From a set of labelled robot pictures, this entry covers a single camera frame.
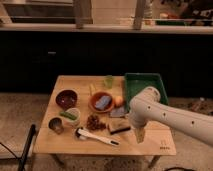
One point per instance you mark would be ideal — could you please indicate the orange bowl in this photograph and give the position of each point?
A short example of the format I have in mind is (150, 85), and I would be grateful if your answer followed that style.
(95, 97)

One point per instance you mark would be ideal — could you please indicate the brown board eraser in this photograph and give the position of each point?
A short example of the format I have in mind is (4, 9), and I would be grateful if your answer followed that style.
(118, 125)

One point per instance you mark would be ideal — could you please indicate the green cucumber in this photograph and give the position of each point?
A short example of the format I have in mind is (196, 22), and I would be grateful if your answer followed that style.
(67, 115)

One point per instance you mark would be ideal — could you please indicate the green translucent cup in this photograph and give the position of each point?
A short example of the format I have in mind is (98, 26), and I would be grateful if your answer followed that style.
(108, 81)

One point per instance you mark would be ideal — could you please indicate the black stand pole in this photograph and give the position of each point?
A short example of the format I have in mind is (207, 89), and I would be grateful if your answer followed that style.
(28, 142)

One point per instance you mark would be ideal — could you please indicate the yellow banana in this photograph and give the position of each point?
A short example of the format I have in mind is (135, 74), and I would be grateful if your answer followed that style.
(92, 89)

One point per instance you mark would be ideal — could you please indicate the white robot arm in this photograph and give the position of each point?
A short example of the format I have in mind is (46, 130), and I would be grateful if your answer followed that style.
(146, 105)

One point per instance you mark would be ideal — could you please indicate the blue sponge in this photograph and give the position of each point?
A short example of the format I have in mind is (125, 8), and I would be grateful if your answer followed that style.
(103, 102)

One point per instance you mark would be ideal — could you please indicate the white dish brush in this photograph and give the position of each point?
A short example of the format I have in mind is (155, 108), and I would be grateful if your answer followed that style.
(80, 132)

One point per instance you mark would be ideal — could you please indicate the wooden table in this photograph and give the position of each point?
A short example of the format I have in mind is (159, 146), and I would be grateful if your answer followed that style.
(158, 139)

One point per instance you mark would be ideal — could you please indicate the white cup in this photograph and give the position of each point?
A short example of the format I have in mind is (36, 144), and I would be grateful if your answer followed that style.
(75, 112)

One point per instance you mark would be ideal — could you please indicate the purple bowl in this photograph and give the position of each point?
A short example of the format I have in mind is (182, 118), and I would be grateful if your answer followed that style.
(66, 99)

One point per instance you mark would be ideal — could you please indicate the small metal cup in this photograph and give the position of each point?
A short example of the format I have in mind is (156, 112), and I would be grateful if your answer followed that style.
(55, 124)

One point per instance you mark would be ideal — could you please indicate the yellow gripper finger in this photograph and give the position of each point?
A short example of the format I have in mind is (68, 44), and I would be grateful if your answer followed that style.
(140, 134)

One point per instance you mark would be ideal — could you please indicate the orange fruit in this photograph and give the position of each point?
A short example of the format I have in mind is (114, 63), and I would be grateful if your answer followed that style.
(119, 101)

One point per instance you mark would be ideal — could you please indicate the green plastic tray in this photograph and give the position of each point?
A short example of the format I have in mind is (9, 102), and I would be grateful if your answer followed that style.
(136, 82)

